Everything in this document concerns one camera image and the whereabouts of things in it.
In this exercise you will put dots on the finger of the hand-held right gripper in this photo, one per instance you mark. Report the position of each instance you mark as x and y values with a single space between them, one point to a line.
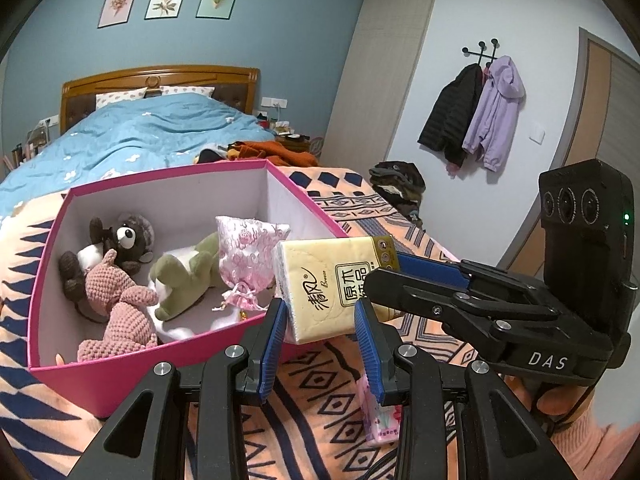
430 266
415 295

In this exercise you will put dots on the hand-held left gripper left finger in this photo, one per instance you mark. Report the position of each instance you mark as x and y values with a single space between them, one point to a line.
272 345

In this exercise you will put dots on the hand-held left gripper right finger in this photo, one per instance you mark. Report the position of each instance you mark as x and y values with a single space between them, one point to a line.
372 350

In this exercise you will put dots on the yellow tissue pack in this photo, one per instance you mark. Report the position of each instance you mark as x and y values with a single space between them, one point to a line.
320 280

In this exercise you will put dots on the pink brocade pouch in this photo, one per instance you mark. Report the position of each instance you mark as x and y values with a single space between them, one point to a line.
245 255

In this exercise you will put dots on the green and white plush toy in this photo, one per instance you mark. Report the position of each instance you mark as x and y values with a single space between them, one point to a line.
185 280

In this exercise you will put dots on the pink cardboard box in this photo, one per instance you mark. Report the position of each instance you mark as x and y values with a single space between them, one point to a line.
150 375

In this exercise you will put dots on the person's right forearm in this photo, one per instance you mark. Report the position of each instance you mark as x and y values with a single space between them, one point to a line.
600 445

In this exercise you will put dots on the person's right hand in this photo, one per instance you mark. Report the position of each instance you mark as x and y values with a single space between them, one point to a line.
555 400

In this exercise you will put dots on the orange patterned blanket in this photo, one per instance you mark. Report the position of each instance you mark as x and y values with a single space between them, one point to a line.
325 400

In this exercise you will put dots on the pink tissue packet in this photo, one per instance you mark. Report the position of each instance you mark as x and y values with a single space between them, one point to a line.
385 420

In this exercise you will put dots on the pile of dark clothes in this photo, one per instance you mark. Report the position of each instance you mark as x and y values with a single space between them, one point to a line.
397 185

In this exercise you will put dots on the wooden door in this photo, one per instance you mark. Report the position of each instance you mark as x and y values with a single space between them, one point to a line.
590 110

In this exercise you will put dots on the pink crocheted plush toy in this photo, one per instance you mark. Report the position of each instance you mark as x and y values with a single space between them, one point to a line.
125 310

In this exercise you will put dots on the black jacket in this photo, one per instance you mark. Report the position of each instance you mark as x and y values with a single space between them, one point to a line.
450 115

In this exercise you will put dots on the purple jacket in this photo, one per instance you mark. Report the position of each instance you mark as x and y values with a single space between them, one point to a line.
495 115

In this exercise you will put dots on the brown bear plush toy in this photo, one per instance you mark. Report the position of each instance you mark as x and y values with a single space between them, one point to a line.
127 237

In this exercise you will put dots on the orange garment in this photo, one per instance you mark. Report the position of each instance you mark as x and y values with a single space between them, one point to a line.
270 152

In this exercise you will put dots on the bedside clutter of bottles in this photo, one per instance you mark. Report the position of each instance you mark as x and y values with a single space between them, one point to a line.
282 127

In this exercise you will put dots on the blue floral quilt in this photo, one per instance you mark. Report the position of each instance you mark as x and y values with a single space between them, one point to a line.
150 130

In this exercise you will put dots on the white patterned pillow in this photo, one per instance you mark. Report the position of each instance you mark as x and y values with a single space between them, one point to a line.
120 97
187 91

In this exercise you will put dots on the wooden bed headboard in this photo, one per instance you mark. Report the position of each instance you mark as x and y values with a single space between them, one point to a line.
150 72

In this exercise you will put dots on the bedside clutter of small items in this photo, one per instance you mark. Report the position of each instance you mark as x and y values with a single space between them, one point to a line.
25 150

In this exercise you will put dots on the pink framed plant picture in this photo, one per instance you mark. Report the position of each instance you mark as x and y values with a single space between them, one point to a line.
118 6

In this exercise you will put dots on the white light switch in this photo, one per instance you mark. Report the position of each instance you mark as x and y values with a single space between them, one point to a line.
538 132

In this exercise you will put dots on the black wall coat hook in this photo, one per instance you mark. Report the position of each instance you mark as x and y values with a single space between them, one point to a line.
482 52

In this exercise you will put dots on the white wall outlet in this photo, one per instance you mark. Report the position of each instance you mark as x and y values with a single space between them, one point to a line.
49 120
274 102

